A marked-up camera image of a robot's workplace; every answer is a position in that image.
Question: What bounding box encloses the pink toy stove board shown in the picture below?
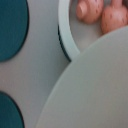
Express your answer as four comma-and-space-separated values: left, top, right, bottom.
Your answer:
0, 0, 69, 128

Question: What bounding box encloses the black burner disc front-right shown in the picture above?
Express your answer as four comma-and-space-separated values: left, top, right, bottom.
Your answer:
0, 92, 25, 128

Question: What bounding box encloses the pink toy pot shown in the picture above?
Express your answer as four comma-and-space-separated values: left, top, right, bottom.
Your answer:
57, 0, 128, 63

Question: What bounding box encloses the black burner disc front-left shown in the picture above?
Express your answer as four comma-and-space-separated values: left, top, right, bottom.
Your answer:
0, 0, 29, 62

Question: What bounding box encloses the large grey-white wok pan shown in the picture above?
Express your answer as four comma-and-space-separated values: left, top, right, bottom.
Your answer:
36, 27, 128, 128

